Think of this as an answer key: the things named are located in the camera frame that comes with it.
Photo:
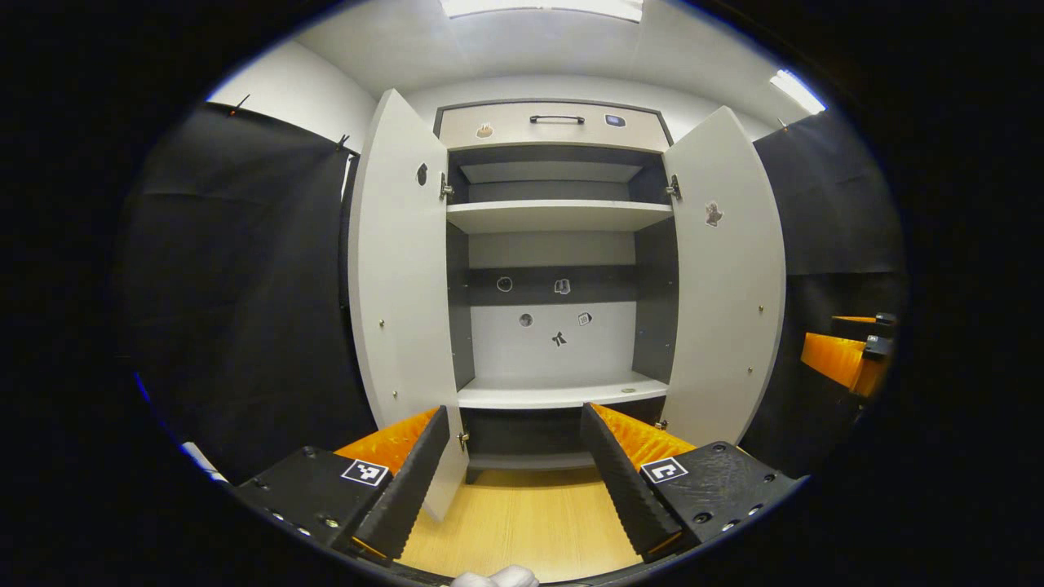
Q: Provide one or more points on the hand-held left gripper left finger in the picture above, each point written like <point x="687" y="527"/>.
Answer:
<point x="408" y="485"/>

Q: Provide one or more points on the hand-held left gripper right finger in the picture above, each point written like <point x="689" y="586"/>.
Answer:
<point x="624" y="485"/>

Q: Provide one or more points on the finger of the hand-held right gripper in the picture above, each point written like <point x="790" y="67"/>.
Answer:
<point x="864" y="328"/>
<point x="832" y="359"/>

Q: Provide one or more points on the beige cabinet door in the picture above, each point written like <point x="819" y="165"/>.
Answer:
<point x="726" y="326"/>
<point x="400" y="285"/>

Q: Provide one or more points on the grey double-door shoe cabinet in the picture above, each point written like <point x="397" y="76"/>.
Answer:
<point x="652" y="310"/>

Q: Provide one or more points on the low white cabinet shelf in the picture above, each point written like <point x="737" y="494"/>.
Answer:
<point x="555" y="395"/>

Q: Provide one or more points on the wide white cabinet shelf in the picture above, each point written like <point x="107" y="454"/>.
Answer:
<point x="555" y="214"/>

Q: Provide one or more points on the beige cabinet drawer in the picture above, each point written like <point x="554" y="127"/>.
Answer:
<point x="555" y="139"/>

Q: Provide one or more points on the black backdrop cloth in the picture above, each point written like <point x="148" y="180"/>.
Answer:
<point x="832" y="212"/>
<point x="245" y="285"/>

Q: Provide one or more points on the small ceiling light panel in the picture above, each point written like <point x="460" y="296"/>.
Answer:
<point x="798" y="91"/>

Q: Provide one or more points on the long ceiling light panel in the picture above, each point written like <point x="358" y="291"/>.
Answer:
<point x="542" y="8"/>

